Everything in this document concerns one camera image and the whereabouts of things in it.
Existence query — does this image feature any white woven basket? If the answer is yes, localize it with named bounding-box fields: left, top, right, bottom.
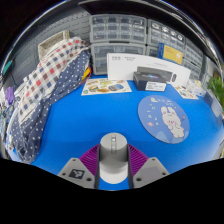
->
left=37, top=30, right=71, bottom=59

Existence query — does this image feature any green potted plant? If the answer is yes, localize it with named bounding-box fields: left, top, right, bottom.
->
left=206, top=75, right=224, bottom=111

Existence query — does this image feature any small sticker sheet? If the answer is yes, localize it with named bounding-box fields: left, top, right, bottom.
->
left=173, top=85, right=199, bottom=100

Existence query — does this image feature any clear plastic container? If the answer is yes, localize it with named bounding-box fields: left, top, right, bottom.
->
left=186, top=79, right=206, bottom=98

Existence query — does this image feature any large food sticker sheet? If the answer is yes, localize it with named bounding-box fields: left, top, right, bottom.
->
left=80, top=77, right=133, bottom=97

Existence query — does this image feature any red blue checkered cloth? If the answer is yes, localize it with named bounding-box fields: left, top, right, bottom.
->
left=16, top=37, right=91, bottom=124

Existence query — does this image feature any navy polka dot cloth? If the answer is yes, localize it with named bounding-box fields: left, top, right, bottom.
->
left=7, top=49, right=92, bottom=164

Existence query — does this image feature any long white keyboard box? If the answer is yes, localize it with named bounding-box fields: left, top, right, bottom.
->
left=106, top=52, right=192, bottom=88

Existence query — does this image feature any round blue rabbit mouse pad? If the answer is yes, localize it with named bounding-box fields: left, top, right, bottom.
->
left=137, top=95, right=191, bottom=145

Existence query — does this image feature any grey computer mouse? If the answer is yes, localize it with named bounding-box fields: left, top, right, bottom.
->
left=98, top=132, right=129, bottom=185

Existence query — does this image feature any blue and yellow box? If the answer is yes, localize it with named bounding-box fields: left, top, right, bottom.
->
left=157, top=42, right=184, bottom=65

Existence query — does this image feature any small purple object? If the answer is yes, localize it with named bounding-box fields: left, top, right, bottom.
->
left=4, top=86, right=16, bottom=105

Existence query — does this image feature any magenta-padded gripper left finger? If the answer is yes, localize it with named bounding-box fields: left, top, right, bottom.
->
left=58, top=143, right=101, bottom=190

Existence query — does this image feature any small black box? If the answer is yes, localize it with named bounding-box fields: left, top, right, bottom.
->
left=132, top=70, right=168, bottom=92

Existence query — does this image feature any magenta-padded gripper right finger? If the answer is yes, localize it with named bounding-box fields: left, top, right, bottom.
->
left=127, top=143, right=170, bottom=190

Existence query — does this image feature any yellow object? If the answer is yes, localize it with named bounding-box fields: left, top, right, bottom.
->
left=81, top=65, right=93, bottom=82

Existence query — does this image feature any grey large-drawer cabinet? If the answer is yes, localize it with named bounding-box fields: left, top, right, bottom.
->
left=90, top=42, right=147, bottom=76

